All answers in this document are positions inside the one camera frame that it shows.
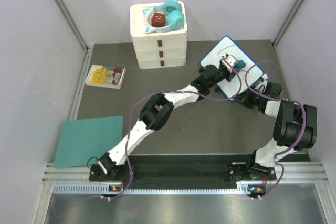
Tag blue heart-shaped eraser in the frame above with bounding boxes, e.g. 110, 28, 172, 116
235, 60, 246, 69

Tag blue-framed whiteboard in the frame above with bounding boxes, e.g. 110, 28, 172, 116
200, 36, 265, 98

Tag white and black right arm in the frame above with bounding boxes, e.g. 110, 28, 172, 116
228, 81, 317, 181

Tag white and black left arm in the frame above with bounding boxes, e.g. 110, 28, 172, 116
89, 63, 239, 182

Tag white stacked drawer box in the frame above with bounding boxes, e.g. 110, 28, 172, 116
130, 1, 188, 69

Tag teal cat-ear headphones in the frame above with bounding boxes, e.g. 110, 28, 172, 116
142, 0, 185, 34

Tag dark red cube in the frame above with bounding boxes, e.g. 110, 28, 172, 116
151, 12, 166, 27

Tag yellow illustrated book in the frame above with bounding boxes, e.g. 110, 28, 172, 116
85, 65, 126, 89

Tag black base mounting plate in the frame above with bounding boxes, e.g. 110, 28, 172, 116
89, 154, 276, 187

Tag teal green mat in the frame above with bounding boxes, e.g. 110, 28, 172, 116
53, 116, 123, 168

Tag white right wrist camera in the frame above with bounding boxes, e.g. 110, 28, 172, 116
255, 74, 268, 94

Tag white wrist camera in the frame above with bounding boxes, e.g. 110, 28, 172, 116
255, 74, 268, 94
221, 54, 238, 72

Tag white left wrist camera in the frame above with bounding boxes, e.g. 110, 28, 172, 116
221, 54, 238, 72

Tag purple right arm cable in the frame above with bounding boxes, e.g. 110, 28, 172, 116
244, 60, 308, 200

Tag aluminium front rail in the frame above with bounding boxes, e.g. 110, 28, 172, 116
43, 162, 328, 184

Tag perforated cable duct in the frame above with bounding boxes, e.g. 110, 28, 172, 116
53, 184, 266, 195

